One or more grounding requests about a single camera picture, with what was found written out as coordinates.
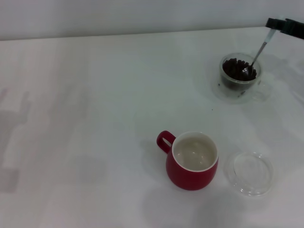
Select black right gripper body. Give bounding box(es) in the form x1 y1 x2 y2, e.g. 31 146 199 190
285 18 304 40

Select metal spoon light blue handle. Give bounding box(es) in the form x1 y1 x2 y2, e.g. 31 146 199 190
241 28 276 78

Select coffee beans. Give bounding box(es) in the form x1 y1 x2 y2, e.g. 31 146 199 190
222 57 258 81

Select red mug white inside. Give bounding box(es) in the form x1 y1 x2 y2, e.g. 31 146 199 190
156 130 219 191

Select double-walled glass cup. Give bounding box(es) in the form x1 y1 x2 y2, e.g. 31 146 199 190
214 52 272 105

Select clear glass saucer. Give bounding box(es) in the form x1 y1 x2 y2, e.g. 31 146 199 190
225 151 274 198

